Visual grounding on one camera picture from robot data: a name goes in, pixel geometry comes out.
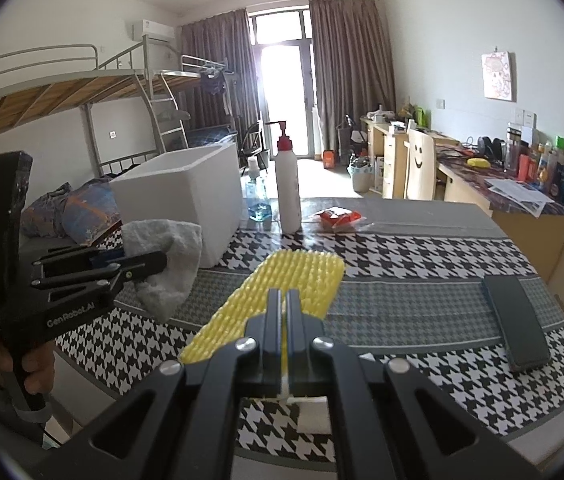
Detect grey fluffy towel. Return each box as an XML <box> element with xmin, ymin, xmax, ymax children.
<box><xmin>122</xmin><ymin>219</ymin><xmax>203</xmax><ymax>323</ymax></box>

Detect yellow foam fruit net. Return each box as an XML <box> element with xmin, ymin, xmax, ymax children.
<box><xmin>176</xmin><ymin>249</ymin><xmax>347</xmax><ymax>366</ymax></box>

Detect person's left hand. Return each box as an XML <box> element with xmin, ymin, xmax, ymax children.
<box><xmin>0</xmin><ymin>341</ymin><xmax>55</xmax><ymax>394</ymax></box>

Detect blue plaid bedding bundle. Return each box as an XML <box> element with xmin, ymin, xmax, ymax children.
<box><xmin>20</xmin><ymin>177</ymin><xmax>122</xmax><ymax>246</ymax></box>

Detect white styrofoam box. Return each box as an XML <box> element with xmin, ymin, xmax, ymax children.
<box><xmin>110</xmin><ymin>143</ymin><xmax>243</xmax><ymax>269</ymax></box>

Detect houndstooth patterned table mat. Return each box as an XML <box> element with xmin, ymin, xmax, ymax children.
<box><xmin>53</xmin><ymin>201</ymin><xmax>564</xmax><ymax>463</ymax></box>

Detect dark grey phone case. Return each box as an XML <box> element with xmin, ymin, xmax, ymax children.
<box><xmin>482</xmin><ymin>275</ymin><xmax>551</xmax><ymax>373</ymax></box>

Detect metal bunk bed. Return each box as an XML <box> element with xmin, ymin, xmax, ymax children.
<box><xmin>0</xmin><ymin>38</ymin><xmax>202</xmax><ymax>172</ymax></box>

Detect clear plastic water bottle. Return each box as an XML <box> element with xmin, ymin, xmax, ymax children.
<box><xmin>244</xmin><ymin>156</ymin><xmax>272</xmax><ymax>222</ymax></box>

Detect red snack packet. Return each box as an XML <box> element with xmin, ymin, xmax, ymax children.
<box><xmin>314</xmin><ymin>207</ymin><xmax>364</xmax><ymax>232</ymax></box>

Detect white pump bottle red cap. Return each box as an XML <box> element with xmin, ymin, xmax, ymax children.
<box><xmin>267</xmin><ymin>120</ymin><xmax>302</xmax><ymax>234</ymax></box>

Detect smiley face wooden chair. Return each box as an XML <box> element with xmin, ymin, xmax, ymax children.
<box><xmin>406</xmin><ymin>129</ymin><xmax>437</xmax><ymax>200</ymax></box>

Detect white waste bin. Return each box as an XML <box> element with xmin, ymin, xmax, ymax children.
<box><xmin>348</xmin><ymin>156</ymin><xmax>374</xmax><ymax>194</ymax></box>

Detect long wooden desk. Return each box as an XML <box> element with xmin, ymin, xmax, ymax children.
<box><xmin>361</xmin><ymin>118</ymin><xmax>564</xmax><ymax>281</ymax></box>

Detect left brown curtain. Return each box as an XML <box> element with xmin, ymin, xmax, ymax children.
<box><xmin>181</xmin><ymin>9</ymin><xmax>260</xmax><ymax>132</ymax></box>

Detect brown curtain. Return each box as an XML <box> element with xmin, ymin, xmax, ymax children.
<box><xmin>181</xmin><ymin>9</ymin><xmax>260</xmax><ymax>132</ymax></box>
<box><xmin>309</xmin><ymin>0</ymin><xmax>397</xmax><ymax>152</ymax></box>

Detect white papers on desk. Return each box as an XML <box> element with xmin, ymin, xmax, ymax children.
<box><xmin>485</xmin><ymin>178</ymin><xmax>553</xmax><ymax>218</ymax></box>

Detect orange container on floor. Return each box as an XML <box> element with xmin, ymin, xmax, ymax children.
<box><xmin>322</xmin><ymin>150</ymin><xmax>337</xmax><ymax>169</ymax></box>

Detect yellow banana toy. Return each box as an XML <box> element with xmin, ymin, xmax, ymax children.
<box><xmin>466</xmin><ymin>157</ymin><xmax>491</xmax><ymax>169</ymax></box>

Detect glass balcony door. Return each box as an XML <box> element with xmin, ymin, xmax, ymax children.
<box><xmin>248</xmin><ymin>6</ymin><xmax>316</xmax><ymax>158</ymax></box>

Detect right brown curtain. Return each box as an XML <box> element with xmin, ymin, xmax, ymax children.
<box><xmin>309</xmin><ymin>0</ymin><xmax>397</xmax><ymax>152</ymax></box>

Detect white wall air conditioner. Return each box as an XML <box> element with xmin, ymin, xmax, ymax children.
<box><xmin>131</xmin><ymin>20</ymin><xmax>176</xmax><ymax>42</ymax></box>

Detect cartoon wall picture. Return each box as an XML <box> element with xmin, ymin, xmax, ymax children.
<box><xmin>482</xmin><ymin>51</ymin><xmax>514</xmax><ymax>102</ymax></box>

